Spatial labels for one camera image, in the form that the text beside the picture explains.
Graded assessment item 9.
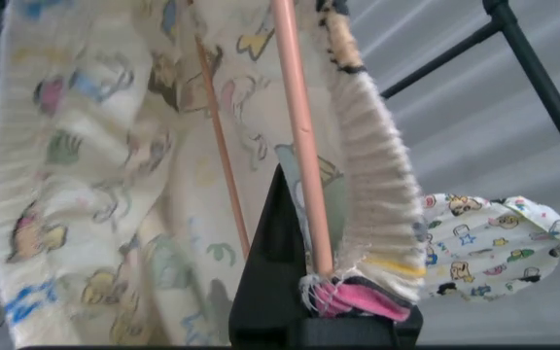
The white curtain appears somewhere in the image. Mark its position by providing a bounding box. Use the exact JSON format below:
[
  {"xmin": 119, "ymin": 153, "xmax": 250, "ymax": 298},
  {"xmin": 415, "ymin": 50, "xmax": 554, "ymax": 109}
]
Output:
[{"xmin": 346, "ymin": 0, "xmax": 560, "ymax": 341}]

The pink clothes hanger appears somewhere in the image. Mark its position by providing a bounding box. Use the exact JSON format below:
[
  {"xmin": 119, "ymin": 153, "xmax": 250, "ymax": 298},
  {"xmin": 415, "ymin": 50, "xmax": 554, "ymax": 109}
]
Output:
[{"xmin": 193, "ymin": 0, "xmax": 335, "ymax": 279}]

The cream printed garment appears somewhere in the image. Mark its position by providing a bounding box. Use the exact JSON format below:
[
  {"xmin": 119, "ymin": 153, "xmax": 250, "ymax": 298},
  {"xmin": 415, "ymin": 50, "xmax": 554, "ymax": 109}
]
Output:
[
  {"xmin": 0, "ymin": 0, "xmax": 428, "ymax": 347},
  {"xmin": 420, "ymin": 192, "xmax": 560, "ymax": 303}
]

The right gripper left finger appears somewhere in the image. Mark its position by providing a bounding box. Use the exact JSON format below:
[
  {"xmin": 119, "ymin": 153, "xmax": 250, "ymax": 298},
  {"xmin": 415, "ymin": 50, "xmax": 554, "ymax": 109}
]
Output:
[{"xmin": 228, "ymin": 163, "xmax": 321, "ymax": 347}]

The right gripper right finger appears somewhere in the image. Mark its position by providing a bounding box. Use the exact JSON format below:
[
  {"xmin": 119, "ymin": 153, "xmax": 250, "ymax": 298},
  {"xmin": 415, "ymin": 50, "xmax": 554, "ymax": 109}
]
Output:
[{"xmin": 318, "ymin": 304, "xmax": 425, "ymax": 347}]

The black clothes rack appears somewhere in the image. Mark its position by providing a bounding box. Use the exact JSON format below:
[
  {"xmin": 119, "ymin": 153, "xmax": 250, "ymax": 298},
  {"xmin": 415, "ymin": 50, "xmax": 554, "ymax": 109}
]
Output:
[{"xmin": 380, "ymin": 0, "xmax": 560, "ymax": 189}]

